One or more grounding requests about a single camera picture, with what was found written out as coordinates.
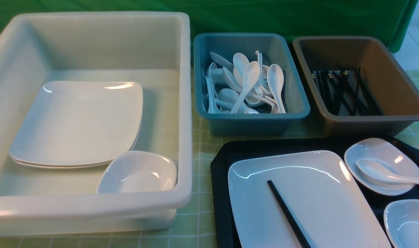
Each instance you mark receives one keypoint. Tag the lower white square plate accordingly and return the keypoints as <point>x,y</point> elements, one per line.
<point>74,141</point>

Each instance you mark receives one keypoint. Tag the white bowl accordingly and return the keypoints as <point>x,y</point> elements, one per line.
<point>401,219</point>
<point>138,172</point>

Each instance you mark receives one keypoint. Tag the green backdrop cloth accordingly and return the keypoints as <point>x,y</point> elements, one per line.
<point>386,20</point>

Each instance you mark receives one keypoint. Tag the white bowl in tub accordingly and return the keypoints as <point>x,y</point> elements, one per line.
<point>138,172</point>

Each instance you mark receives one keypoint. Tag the black chopsticks bundle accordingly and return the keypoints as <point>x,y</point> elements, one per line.
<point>345,92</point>

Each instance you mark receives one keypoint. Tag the black chopstick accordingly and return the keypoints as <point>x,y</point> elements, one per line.
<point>288,215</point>

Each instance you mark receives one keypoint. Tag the black serving tray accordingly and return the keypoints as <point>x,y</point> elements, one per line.
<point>231,152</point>

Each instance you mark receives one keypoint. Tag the white soup spoon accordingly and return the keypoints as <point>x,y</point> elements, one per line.
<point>380,173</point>

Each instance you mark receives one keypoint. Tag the white spoon left side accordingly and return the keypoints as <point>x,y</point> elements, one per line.
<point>212,106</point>

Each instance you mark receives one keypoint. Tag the teal plastic bin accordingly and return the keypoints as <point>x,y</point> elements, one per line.
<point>223,57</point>

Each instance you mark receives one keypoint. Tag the white rectangular rice plate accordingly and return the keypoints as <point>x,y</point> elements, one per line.
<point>321,194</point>

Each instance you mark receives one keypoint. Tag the green checked tablecloth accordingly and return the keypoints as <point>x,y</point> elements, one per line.
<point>193,226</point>

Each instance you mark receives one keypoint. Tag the brown plastic bin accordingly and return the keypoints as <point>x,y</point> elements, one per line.
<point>396,94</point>

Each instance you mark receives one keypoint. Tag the white sauce dish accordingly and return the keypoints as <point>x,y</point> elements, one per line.
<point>387,155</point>

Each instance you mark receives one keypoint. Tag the large white plastic tub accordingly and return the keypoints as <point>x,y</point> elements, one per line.
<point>149,48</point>

